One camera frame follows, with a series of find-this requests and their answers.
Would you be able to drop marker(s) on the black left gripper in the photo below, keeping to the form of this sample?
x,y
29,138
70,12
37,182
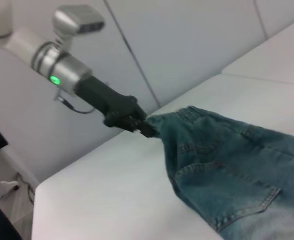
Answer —
x,y
106,100

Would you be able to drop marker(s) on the white bracket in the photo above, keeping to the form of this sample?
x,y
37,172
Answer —
x,y
9,185

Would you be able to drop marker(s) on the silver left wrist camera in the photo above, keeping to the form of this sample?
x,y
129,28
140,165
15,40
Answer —
x,y
74,22

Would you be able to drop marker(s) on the blue denim shorts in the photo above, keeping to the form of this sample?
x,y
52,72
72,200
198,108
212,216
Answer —
x,y
237,162

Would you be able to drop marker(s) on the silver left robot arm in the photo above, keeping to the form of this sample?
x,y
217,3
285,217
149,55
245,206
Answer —
x,y
61,67

